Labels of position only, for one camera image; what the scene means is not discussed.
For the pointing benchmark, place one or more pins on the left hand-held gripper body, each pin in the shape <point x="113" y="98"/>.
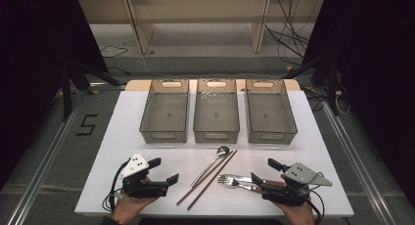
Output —
<point x="134" y="164"/>

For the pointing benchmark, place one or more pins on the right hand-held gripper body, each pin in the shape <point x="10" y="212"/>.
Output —
<point x="303" y="174"/>

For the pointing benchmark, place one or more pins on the brown wooden chopstick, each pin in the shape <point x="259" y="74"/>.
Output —
<point x="212" y="180"/>
<point x="205" y="176"/>

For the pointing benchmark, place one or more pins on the silver metal spoon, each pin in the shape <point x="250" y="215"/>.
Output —
<point x="222" y="151"/>

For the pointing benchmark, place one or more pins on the smoky clear plastic bin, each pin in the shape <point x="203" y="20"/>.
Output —
<point x="166" y="114"/>
<point x="269" y="115"/>
<point x="216" y="115"/>

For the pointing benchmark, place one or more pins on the person's right hand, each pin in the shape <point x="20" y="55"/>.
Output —
<point x="300" y="215"/>

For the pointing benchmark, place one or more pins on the person's left hand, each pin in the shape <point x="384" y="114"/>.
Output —
<point x="129" y="208"/>

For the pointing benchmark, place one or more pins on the white table cover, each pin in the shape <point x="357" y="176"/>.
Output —
<point x="130" y="120"/>

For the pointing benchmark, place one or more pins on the black metal stand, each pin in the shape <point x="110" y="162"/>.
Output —
<point x="332" y="88"/>
<point x="67" y="94"/>

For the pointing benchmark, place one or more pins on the black curtain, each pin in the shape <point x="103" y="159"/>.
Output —
<point x="375" y="71"/>
<point x="32" y="55"/>

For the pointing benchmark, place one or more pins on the light wooden shelf unit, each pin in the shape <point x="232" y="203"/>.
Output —
<point x="143" y="36"/>

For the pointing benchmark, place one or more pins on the aluminium floor rail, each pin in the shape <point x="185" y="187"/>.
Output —
<point x="359" y="159"/>
<point x="42" y="172"/>

